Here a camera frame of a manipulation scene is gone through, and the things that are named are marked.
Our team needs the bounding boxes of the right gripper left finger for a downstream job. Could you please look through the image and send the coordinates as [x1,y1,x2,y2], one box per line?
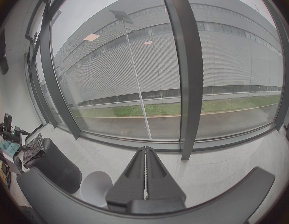
[105,146,147,206]

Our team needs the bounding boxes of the white trash bin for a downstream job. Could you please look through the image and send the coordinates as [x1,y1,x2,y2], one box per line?
[81,171,113,208]

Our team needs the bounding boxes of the black plastic bag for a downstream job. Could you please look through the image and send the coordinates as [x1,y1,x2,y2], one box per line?
[23,134,46,166]

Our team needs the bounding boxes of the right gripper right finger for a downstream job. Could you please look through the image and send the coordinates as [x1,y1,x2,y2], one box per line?
[146,146,187,202]

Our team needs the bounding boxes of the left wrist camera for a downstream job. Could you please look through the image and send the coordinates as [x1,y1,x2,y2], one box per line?
[4,113,13,131]

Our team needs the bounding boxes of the window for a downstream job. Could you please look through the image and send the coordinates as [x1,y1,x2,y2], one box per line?
[25,0,289,161]

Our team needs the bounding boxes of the dark grey round chair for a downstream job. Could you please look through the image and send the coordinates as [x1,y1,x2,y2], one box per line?
[30,138,83,194]

